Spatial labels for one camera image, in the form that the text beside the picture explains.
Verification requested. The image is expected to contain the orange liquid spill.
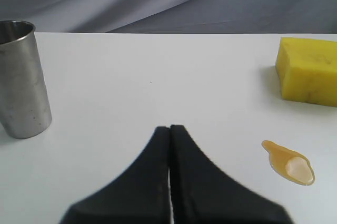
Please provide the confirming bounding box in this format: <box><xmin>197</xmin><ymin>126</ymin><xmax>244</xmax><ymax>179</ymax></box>
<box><xmin>262</xmin><ymin>140</ymin><xmax>315</xmax><ymax>186</ymax></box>

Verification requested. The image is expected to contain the yellow sponge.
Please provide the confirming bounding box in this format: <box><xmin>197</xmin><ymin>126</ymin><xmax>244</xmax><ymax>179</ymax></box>
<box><xmin>275</xmin><ymin>37</ymin><xmax>336</xmax><ymax>107</ymax></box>

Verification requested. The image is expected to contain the grey fabric backdrop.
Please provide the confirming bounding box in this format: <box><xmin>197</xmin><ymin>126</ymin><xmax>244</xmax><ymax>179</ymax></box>
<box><xmin>1</xmin><ymin>0</ymin><xmax>336</xmax><ymax>33</ymax></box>

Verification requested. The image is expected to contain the stainless steel cup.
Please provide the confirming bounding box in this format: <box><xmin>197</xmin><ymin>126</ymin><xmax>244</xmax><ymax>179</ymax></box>
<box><xmin>1</xmin><ymin>20</ymin><xmax>52</xmax><ymax>139</ymax></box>

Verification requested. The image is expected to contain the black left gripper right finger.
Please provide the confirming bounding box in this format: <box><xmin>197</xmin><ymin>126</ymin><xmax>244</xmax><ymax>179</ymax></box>
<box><xmin>170</xmin><ymin>125</ymin><xmax>292</xmax><ymax>223</ymax></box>

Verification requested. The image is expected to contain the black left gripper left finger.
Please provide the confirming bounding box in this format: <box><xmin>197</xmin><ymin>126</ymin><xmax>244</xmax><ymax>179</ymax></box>
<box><xmin>61</xmin><ymin>126</ymin><xmax>171</xmax><ymax>223</ymax></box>

